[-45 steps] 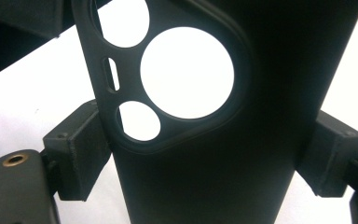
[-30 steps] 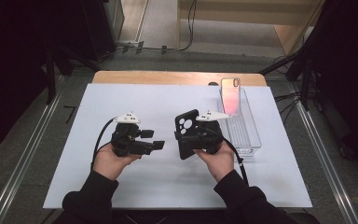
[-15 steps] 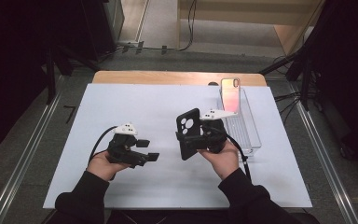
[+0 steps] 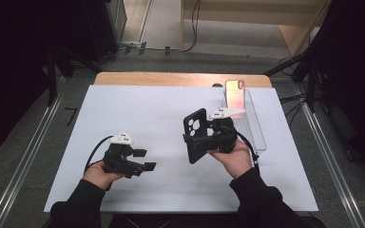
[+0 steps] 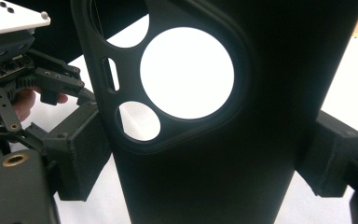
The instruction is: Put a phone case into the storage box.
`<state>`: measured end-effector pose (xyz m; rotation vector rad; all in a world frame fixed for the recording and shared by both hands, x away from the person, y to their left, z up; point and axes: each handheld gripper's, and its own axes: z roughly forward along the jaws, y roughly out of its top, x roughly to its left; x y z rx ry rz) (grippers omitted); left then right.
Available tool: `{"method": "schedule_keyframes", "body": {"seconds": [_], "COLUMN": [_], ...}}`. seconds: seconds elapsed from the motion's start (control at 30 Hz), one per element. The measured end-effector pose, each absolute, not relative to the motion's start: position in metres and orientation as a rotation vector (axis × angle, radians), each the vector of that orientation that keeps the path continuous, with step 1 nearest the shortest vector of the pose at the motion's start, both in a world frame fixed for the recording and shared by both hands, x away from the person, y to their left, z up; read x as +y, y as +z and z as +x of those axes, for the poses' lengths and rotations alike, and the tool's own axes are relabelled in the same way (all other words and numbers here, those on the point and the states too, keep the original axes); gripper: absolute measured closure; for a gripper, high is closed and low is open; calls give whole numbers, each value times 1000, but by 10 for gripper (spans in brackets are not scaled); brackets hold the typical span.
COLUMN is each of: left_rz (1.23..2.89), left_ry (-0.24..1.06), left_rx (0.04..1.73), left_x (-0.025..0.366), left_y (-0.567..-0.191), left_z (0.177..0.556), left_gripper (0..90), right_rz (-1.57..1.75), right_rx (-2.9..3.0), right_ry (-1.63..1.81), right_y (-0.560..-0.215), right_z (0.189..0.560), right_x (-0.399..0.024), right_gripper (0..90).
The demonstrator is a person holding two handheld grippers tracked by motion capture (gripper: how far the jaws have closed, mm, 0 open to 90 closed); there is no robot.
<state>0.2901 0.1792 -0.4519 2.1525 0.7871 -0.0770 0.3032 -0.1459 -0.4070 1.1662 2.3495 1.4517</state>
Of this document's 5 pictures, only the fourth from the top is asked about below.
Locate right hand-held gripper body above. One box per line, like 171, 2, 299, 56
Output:
199, 107, 249, 155

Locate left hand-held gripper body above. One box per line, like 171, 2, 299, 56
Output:
103, 132, 137, 179

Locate black phone case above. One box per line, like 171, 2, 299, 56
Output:
182, 107, 211, 165

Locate clear plastic rack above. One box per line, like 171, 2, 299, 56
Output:
221, 88, 268, 152

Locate person's left hand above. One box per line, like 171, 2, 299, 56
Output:
83, 161, 125, 191

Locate person's right hand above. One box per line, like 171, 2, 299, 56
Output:
207, 139, 254, 180

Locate white table board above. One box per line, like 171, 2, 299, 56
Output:
43, 85, 319, 213

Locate wooden table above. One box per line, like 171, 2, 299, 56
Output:
93, 71, 273, 89

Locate black tripod stand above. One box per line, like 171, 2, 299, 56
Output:
264, 0, 331, 113
46, 47, 103, 107

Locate wooden shelf unit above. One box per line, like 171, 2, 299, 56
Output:
180, 0, 332, 58

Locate black cabinet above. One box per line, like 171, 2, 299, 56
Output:
82, 0, 127, 63

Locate black curtain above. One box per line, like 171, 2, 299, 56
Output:
310, 0, 365, 172
0, 0, 86, 160

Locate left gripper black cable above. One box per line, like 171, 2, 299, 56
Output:
84, 135, 114, 174

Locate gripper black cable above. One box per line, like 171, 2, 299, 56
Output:
221, 126, 260, 174
84, 135, 114, 174

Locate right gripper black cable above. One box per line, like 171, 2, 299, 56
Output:
221, 126, 260, 174

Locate black floor cables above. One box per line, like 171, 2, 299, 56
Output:
279, 91, 308, 127

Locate metal floor rail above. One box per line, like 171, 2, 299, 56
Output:
293, 82, 365, 228
0, 75, 67, 228

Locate hanging black cable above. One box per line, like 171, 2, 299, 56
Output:
183, 0, 202, 53

